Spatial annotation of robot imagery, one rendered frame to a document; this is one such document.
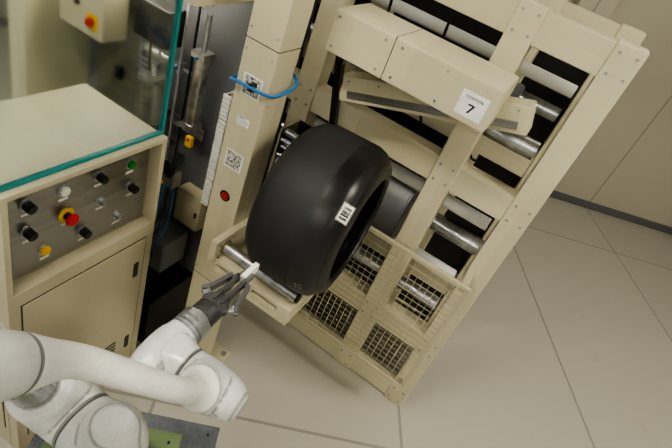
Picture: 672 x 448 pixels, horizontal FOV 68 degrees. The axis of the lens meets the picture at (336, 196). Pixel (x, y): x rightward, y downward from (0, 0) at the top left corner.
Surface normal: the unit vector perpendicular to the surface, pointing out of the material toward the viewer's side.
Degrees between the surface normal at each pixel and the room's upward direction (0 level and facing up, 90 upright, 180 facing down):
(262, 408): 0
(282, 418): 0
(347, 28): 90
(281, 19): 90
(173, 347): 10
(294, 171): 42
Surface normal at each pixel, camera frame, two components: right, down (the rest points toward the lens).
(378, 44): -0.48, 0.37
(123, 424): 0.38, -0.72
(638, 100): -0.04, 0.57
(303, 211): -0.22, -0.06
